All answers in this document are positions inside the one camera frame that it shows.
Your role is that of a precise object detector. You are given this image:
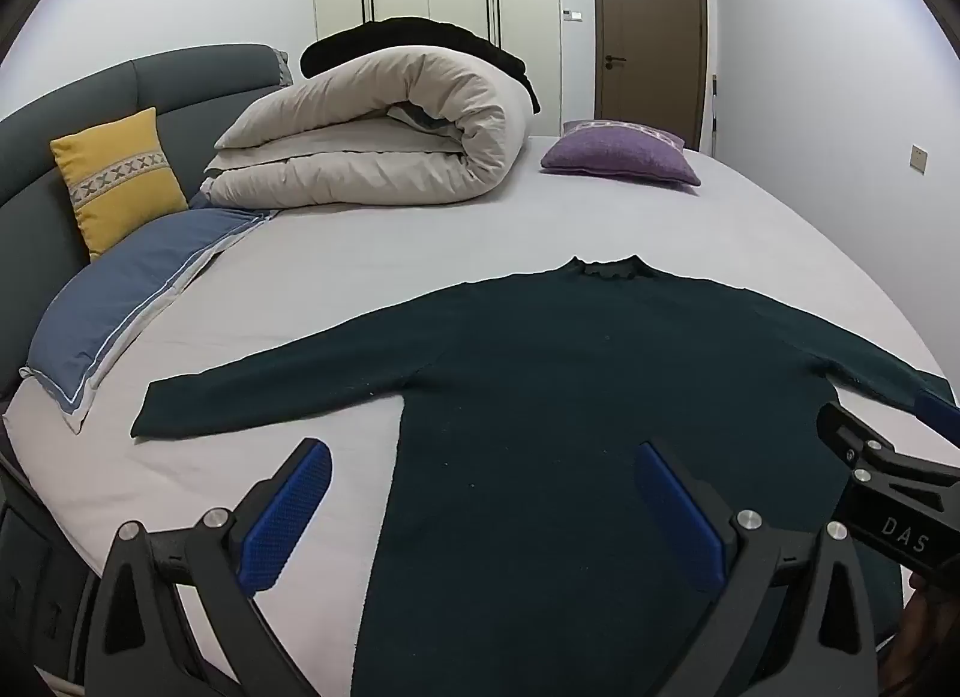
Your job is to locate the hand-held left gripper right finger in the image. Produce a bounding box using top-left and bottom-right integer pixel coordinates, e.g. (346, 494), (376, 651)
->
(634, 440), (882, 697)

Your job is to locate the purple cushion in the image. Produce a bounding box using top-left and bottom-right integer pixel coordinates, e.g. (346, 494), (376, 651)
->
(540, 119), (702, 188)

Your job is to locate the grey upholstered headboard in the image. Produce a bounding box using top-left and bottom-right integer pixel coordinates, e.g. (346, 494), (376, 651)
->
(0, 43), (293, 398)

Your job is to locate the brown door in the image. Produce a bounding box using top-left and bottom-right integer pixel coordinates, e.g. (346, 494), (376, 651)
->
(589, 0), (710, 150)

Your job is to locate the dark green sweater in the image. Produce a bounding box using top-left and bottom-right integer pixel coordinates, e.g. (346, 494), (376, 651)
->
(131, 256), (953, 697)

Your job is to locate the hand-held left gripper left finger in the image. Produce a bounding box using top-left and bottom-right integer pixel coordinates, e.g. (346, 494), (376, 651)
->
(82, 436), (335, 697)

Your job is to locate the beige folded duvet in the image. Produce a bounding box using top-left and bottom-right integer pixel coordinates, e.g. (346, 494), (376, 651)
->
(201, 46), (535, 210)

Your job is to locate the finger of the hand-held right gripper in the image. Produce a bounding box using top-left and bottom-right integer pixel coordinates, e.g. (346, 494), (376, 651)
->
(916, 393), (960, 444)
(816, 403), (960, 494)

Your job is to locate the yellow patterned cushion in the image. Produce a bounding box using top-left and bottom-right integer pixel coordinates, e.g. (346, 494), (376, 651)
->
(50, 107), (190, 263)

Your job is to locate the person's right hand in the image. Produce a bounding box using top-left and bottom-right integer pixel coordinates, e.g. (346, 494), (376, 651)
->
(902, 568), (960, 672)

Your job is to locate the bed with white sheet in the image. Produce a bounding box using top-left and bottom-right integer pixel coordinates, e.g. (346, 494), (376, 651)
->
(0, 130), (960, 697)

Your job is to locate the dark grey bedside cabinet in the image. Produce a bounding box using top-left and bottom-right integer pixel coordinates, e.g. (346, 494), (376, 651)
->
(0, 457), (98, 675)

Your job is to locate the blue pillow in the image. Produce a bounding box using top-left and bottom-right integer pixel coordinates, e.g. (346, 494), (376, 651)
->
(19, 205), (282, 435)

